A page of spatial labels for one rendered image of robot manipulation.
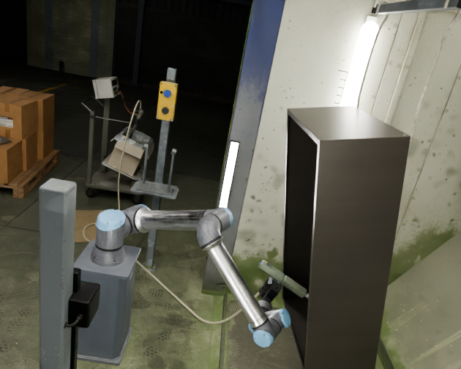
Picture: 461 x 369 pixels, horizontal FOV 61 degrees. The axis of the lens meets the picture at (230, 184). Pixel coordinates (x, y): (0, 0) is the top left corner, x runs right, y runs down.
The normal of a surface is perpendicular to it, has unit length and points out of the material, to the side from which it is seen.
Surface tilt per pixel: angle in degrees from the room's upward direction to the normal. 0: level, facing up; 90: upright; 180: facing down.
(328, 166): 90
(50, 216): 90
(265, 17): 90
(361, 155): 90
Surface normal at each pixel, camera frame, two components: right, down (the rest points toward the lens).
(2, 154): 0.09, 0.38
